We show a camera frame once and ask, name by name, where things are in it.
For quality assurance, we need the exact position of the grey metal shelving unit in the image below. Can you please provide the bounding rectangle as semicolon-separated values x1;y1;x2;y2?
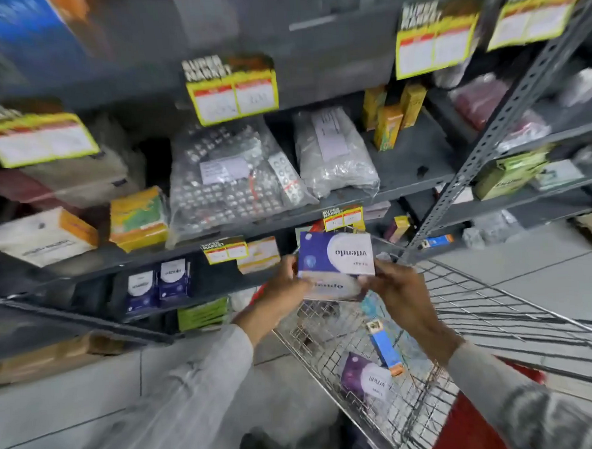
0;0;592;364

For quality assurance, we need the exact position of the small yellow shelf price tag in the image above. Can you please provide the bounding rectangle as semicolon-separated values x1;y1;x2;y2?
200;237;250;266
322;205;366;233

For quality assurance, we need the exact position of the small blue and orange box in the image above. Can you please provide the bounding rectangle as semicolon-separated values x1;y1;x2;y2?
420;234;455;250

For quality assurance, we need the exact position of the red packet in clear bag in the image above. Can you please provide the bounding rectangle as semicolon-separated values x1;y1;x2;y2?
449;74;515;134

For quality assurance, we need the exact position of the small yellow and red box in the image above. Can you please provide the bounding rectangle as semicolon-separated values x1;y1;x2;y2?
386;215;414;244

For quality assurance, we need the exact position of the person's left forearm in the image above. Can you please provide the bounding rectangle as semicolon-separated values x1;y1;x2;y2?
59;323;261;449

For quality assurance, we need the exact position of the wire shopping cart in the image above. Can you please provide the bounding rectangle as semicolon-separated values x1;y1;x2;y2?
266;225;592;449

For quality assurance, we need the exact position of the purple and white medicine box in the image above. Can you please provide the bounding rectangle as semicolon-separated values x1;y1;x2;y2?
337;350;396;404

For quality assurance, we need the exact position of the dark blue medicine box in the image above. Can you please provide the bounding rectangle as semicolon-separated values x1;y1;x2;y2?
124;270;161;315
157;257;194;306

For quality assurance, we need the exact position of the tall yellow box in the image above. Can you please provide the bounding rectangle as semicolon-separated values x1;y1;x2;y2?
371;104;406;152
360;85;390;132
399;82;430;129

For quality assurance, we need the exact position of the person's left hand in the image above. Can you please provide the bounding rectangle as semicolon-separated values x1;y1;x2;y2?
230;254;319;349

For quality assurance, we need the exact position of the lime green box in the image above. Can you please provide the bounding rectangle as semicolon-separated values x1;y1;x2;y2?
176;297;231;333

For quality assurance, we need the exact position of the clear bag of white pills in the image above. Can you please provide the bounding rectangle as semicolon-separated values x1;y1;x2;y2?
292;104;382;202

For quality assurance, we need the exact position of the brown cardboard box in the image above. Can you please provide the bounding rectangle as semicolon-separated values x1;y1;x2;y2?
0;330;129;387

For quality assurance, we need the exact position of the slim blue and orange box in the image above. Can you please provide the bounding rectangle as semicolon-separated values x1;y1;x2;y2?
366;317;405;378

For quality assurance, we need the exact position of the clear bag of blister packs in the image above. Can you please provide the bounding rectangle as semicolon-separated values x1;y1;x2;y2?
163;116;321;245

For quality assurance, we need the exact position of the white and green box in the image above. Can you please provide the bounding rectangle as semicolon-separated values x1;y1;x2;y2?
529;158;587;192

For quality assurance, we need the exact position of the person's right forearm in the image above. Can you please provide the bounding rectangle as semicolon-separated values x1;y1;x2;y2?
445;334;592;449

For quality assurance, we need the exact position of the large blue box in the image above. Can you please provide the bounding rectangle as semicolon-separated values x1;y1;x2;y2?
0;0;116;87

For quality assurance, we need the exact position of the red cart child seat flap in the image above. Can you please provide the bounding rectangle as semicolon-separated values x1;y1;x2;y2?
426;356;551;449

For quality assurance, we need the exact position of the white and orange box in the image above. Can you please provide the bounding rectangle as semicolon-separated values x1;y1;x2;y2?
0;205;101;271

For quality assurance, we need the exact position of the yellow and green box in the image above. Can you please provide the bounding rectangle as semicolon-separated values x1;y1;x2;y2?
106;185;171;254

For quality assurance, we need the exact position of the person's right hand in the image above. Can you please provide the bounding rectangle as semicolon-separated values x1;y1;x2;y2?
363;256;466;370

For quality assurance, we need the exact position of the blue and white medicine box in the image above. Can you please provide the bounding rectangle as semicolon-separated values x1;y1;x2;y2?
295;228;377;282
300;272;369;305

